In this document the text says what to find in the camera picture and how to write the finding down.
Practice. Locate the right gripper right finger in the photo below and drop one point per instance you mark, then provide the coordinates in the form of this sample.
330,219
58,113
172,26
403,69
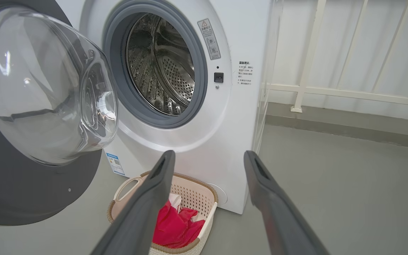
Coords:
278,219

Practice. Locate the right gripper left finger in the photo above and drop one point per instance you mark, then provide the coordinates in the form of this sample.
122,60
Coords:
140,216

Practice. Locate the red and white garment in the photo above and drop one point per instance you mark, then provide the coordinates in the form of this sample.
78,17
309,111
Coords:
175,226

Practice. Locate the black glass washing machine door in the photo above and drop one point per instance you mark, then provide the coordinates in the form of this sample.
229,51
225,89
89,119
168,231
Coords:
23,184

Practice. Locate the cream perforated laundry basket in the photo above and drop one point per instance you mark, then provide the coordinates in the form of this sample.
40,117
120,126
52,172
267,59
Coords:
197,198

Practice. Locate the white front-load washing machine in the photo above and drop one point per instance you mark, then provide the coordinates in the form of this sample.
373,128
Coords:
225,134

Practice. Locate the steel washing machine drum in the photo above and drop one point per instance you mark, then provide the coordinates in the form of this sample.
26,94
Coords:
165,67

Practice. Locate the black door latch socket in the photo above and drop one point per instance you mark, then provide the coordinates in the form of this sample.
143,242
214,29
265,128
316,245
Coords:
218,77

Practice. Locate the grey rubber door gasket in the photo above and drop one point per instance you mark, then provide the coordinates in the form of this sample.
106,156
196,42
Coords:
200,67

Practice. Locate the blue energy label sticker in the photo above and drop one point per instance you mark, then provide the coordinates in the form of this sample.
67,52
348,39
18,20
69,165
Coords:
115,164

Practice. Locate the white metal railing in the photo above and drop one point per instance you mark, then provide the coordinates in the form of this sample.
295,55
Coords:
306,71

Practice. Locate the grey warning sticker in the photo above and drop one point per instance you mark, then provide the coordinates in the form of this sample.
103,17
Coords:
209,39

